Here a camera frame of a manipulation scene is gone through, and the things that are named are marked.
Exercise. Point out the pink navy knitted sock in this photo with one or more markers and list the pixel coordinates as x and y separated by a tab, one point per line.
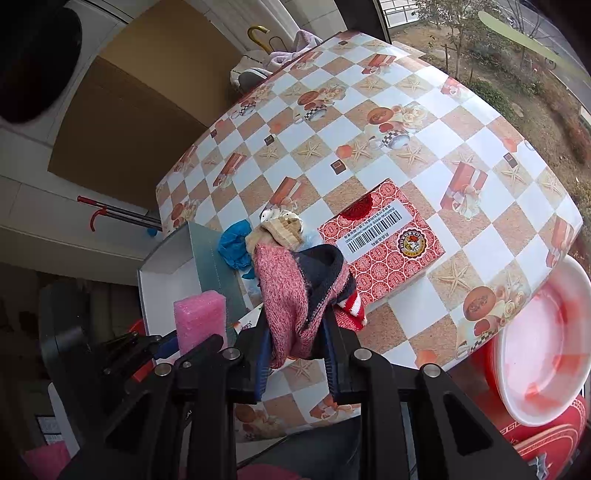
286	300

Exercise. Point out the floral tissue pack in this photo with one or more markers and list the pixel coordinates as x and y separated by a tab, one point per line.
244	323

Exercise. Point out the small blue object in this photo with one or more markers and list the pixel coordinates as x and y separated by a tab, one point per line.
153	231

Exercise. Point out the checkered printed tablecloth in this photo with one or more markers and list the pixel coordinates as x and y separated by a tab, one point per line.
369	152

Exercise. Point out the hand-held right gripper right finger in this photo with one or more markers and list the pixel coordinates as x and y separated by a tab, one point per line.
330	364

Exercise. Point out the red patterned box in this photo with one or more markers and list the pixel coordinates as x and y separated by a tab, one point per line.
383	249

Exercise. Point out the pale pink cloth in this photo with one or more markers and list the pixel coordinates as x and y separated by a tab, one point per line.
295	48

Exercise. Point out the grey white shoes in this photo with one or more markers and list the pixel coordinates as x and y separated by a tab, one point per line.
251	74

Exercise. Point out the grey cardboard box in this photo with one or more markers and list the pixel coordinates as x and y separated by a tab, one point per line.
161	277

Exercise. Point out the person's jeans legs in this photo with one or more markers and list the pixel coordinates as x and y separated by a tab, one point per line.
314	452

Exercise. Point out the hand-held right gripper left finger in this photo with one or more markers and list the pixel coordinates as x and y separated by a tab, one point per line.
264	360

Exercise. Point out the white plastic basin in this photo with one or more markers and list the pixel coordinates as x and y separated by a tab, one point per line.
535	341

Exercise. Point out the white appliance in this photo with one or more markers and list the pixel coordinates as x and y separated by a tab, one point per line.
27	184

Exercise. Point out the pink foam block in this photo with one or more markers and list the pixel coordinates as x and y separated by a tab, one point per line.
199	318

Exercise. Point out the brown cardboard sheet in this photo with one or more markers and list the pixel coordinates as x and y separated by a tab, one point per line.
129	120

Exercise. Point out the small blue plastic shoe cover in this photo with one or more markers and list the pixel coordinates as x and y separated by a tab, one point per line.
234	247

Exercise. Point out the white spotted soft toy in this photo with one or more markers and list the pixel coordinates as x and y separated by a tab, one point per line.
279	216

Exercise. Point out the beige sock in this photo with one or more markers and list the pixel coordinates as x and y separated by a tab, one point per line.
277	237

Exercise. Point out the person's pink top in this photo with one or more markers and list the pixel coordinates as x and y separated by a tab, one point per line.
44	459

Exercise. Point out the red plastic stool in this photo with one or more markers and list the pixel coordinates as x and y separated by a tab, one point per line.
137	326

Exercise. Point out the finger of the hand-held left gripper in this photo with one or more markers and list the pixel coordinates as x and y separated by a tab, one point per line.
203	351
167	345

